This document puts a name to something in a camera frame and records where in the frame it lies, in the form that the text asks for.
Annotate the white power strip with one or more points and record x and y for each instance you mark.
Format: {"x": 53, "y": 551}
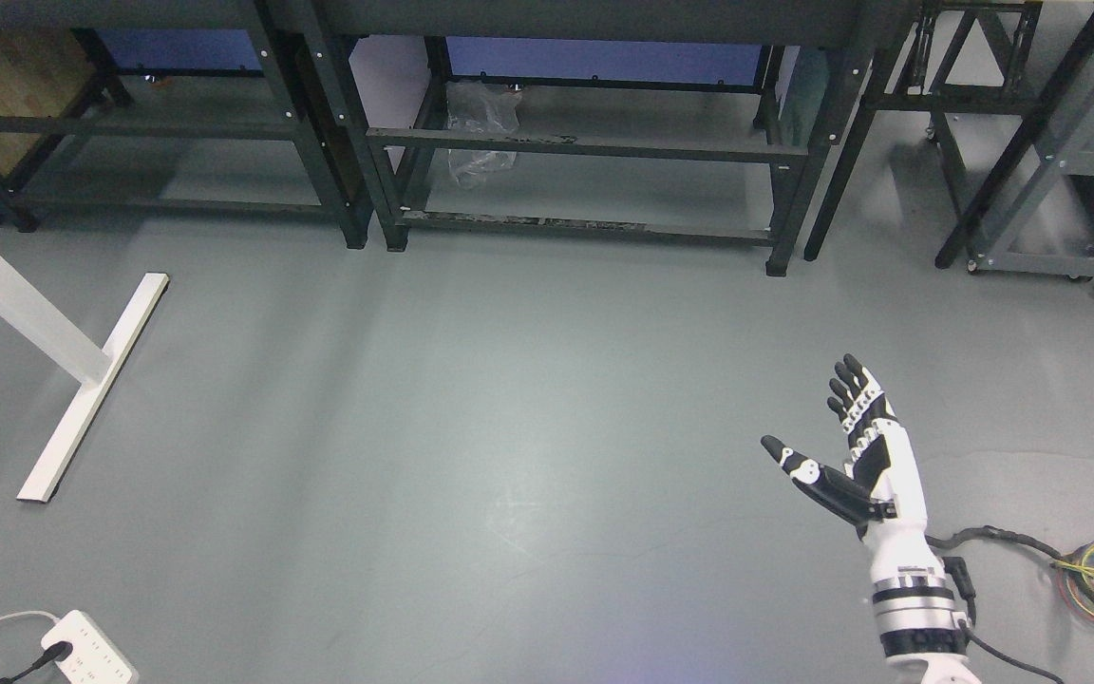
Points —
{"x": 92, "y": 657}

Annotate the white desk leg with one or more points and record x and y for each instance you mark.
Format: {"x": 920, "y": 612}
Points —
{"x": 96, "y": 368}

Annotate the wooden cardboard box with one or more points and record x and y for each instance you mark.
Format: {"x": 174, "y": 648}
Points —
{"x": 44, "y": 73}

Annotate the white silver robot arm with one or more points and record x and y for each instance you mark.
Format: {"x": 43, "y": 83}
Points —
{"x": 918, "y": 625}

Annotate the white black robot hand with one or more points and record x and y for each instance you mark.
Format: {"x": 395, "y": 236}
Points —
{"x": 877, "y": 489}

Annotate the black metal shelf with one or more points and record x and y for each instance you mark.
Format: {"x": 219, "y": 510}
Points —
{"x": 816, "y": 56}
{"x": 210, "y": 107}

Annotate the black middle metal shelf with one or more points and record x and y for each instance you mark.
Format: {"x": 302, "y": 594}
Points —
{"x": 816, "y": 56}

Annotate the grey rolling cart frame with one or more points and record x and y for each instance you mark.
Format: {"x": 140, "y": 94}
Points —
{"x": 1009, "y": 90}

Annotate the black left metal shelf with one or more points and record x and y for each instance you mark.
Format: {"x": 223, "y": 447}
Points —
{"x": 210, "y": 107}

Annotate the clear plastic bag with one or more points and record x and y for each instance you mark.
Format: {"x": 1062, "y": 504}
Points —
{"x": 481, "y": 109}

